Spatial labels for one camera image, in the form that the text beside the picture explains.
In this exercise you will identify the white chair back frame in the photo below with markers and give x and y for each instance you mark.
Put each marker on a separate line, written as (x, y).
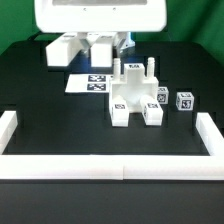
(98, 46)

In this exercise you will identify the white U-shaped fence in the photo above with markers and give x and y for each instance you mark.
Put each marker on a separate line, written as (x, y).
(118, 167)

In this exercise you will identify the white chair seat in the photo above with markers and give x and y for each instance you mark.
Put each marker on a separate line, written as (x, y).
(131, 84)

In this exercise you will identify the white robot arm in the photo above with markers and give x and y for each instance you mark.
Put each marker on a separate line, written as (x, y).
(128, 40)

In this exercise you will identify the small white marker cube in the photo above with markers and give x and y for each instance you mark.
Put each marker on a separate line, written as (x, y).
(163, 95)

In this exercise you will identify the white marker sheet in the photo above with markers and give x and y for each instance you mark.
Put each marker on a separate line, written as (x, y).
(88, 83)

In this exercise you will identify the right white marker cube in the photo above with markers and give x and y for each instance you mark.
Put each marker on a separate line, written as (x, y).
(184, 101)

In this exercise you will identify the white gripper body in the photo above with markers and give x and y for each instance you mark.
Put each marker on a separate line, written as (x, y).
(60, 16)

